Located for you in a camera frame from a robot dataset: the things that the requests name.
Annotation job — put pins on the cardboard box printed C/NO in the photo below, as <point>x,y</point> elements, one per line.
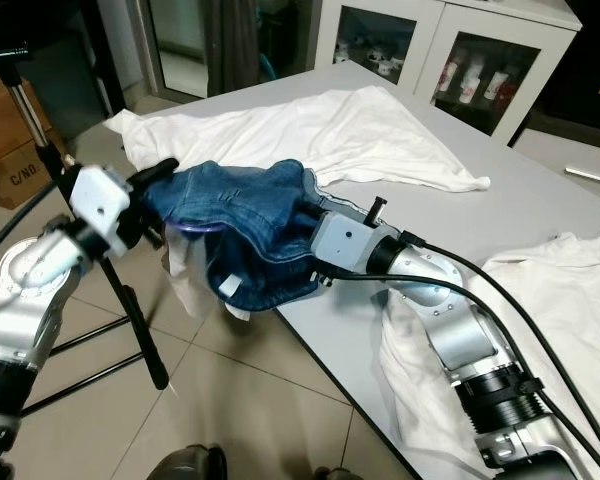
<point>15,180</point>

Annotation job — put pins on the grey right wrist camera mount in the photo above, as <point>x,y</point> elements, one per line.
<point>355,245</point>

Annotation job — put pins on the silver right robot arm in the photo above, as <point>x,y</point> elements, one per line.
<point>450,320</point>

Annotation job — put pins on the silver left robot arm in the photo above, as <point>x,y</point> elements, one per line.
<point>40,290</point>

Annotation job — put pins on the white glass-door cabinet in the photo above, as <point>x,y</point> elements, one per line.
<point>425,40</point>

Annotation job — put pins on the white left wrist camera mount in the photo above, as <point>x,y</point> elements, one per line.
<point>102,205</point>

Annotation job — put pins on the grey robot left foot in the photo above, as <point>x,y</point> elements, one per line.
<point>188,465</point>

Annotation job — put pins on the large plain cardboard box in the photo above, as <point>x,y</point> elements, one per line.
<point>0,110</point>

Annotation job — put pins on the dark grey curtain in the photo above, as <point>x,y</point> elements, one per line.
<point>230,45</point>

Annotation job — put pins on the white cotton shirt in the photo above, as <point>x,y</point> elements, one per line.
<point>540,330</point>
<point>340,130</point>

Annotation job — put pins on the glass sliding door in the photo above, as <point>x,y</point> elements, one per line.
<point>175,40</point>

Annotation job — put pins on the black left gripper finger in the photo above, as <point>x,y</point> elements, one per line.
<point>155,171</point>

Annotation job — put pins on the purple plastic hanger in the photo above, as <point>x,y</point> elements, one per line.
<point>198,232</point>

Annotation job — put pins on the white drawer unit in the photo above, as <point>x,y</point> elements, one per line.
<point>550,150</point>

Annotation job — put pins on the blue denim shorts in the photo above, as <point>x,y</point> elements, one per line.
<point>240,205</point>

